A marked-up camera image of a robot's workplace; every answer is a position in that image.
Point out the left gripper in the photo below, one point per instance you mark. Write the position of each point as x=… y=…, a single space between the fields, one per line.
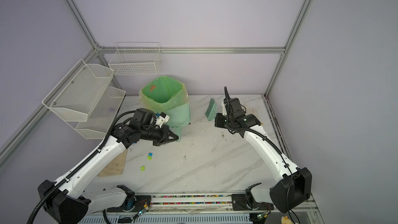
x=164 y=139

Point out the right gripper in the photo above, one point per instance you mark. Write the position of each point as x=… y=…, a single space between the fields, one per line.
x=217 y=120

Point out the green hand brush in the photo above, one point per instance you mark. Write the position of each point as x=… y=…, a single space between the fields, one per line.
x=211 y=111

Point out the green plastic dustpan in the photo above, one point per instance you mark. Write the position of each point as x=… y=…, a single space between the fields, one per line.
x=179 y=117

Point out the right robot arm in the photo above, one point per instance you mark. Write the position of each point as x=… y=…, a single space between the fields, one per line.
x=292 y=184

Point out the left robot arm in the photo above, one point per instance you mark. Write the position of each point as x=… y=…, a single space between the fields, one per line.
x=66 y=199

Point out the blue green scrap left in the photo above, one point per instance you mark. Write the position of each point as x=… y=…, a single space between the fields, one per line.
x=149 y=156

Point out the white glove yellow cuff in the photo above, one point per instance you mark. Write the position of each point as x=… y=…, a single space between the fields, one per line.
x=256 y=111

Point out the green trash bin with bag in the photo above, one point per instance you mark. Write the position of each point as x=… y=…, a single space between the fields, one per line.
x=163 y=94

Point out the beige work glove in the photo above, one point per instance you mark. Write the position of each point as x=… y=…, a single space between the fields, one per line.
x=115 y=167

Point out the white mesh two-tier shelf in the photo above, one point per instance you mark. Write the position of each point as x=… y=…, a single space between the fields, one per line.
x=86 y=100

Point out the yellow object bottom right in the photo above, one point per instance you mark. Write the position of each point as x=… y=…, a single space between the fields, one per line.
x=286 y=220

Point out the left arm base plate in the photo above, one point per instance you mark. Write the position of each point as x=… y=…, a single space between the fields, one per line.
x=133 y=206

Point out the aluminium front rail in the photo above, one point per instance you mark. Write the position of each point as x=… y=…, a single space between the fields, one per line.
x=187 y=202

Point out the white wire basket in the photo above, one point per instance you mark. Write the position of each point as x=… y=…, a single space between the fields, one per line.
x=136 y=58

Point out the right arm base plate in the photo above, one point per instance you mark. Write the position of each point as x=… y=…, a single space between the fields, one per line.
x=240 y=203

